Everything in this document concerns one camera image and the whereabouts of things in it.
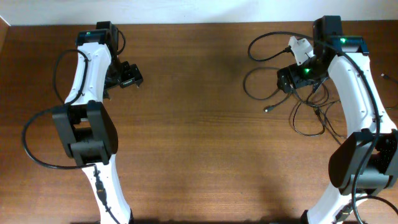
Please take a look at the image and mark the thick black usb cable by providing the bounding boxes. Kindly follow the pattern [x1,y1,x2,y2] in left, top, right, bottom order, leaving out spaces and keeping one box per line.
[242,66,295,113]

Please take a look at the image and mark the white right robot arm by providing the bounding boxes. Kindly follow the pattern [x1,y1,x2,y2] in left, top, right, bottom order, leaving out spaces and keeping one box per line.
[277,16,397,223]

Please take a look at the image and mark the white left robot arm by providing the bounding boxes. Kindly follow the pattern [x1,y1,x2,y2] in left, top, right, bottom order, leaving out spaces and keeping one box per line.
[52,21,144,223]

